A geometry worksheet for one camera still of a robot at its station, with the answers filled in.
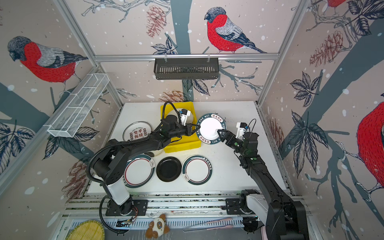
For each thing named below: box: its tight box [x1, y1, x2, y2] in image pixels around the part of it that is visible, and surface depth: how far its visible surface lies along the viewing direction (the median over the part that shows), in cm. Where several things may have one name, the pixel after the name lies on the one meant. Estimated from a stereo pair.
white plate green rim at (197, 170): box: [181, 154, 213, 186], surface depth 87 cm
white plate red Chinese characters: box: [122, 121, 152, 142], surface depth 106 cm
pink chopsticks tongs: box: [182, 218, 234, 233], surface depth 69 cm
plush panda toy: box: [146, 213, 170, 239], surface depth 68 cm
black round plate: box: [156, 156, 182, 183], surface depth 88 cm
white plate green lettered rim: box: [196, 113, 227, 145], surface depth 85 cm
